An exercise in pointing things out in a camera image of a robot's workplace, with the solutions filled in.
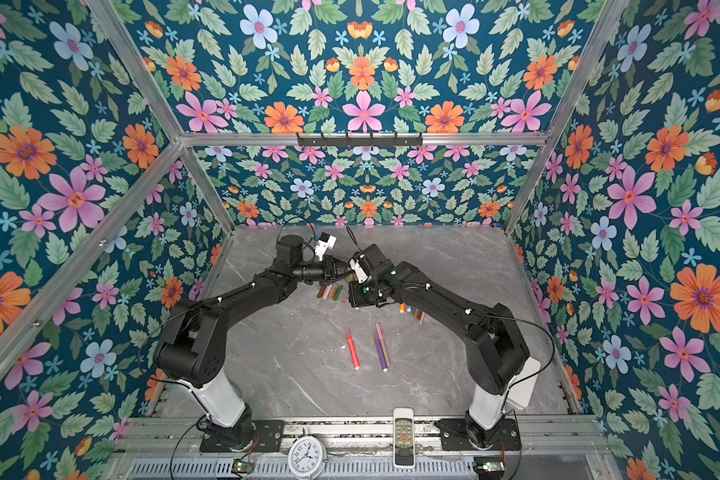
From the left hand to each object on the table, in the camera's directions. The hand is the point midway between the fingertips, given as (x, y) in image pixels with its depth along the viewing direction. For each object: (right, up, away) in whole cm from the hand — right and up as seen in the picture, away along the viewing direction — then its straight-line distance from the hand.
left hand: (357, 264), depth 81 cm
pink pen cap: (-12, -10, +20) cm, 26 cm away
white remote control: (+12, -43, -9) cm, 45 cm away
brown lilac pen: (+20, -18, +14) cm, 30 cm away
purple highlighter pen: (+7, -27, +6) cm, 29 cm away
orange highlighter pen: (+14, -15, +15) cm, 25 cm away
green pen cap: (-9, -10, +20) cm, 24 cm away
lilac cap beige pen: (+7, -22, +10) cm, 25 cm away
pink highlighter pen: (-1, -27, +6) cm, 27 cm away
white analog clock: (-10, -44, -13) cm, 47 cm away
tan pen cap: (-10, -9, +21) cm, 25 cm away
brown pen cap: (-14, -10, +20) cm, 27 cm away
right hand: (-2, -9, +3) cm, 10 cm away
